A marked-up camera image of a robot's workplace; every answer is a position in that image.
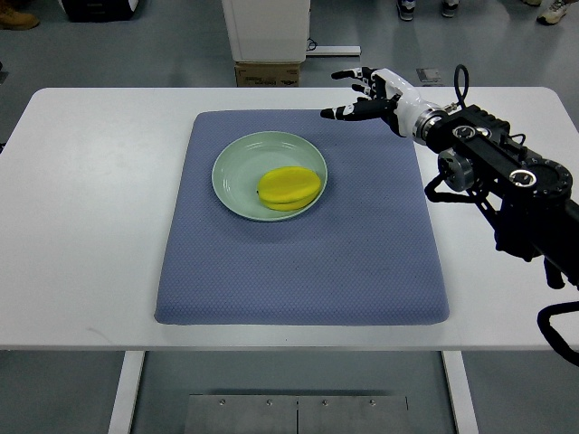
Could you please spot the white left table leg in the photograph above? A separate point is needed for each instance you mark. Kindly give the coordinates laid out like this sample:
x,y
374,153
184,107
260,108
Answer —
x,y
125,402

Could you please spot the cardboard box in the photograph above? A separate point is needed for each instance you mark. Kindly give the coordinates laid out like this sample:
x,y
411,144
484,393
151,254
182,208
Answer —
x,y
266,74

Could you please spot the tan boot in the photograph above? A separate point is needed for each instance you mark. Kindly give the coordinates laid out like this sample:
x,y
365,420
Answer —
x,y
13,20

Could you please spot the grey sneaker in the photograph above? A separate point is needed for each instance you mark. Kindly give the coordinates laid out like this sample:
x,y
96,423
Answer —
x,y
449,8

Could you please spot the white table leg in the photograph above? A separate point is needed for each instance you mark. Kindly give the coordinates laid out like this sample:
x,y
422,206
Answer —
x,y
125,402
459,392

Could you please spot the metal floor plate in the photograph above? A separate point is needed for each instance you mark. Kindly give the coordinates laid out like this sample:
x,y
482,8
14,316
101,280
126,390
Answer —
x,y
297,414

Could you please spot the blue textured mat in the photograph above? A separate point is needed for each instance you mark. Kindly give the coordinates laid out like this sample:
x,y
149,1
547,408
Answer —
x,y
363,255

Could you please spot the dark sneaker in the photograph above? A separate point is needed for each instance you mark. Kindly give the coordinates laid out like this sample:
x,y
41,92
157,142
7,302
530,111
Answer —
x,y
405,9

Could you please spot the white cabinet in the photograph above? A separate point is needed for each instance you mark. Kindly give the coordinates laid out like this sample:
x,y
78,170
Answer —
x,y
267,31

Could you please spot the light green plate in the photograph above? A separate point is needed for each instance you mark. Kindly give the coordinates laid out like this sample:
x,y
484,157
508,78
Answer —
x,y
240,166

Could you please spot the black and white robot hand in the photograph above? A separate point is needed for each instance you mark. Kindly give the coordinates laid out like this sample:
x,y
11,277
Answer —
x,y
389,97

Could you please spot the grey floor outlet cover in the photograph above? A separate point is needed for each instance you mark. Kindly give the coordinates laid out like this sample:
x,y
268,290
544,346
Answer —
x,y
428,75

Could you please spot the white right table leg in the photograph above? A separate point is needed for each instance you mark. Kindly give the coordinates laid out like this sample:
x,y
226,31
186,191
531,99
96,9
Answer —
x,y
459,392

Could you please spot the black bin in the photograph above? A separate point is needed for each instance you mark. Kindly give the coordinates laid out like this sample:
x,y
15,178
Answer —
x,y
99,11

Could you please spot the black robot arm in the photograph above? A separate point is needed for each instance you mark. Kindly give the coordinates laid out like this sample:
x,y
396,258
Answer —
x,y
525,197

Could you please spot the white base bar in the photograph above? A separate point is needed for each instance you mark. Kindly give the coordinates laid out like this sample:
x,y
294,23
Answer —
x,y
334,51

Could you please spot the beige sneaker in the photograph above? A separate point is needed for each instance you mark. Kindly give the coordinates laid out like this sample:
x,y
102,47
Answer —
x,y
554,13

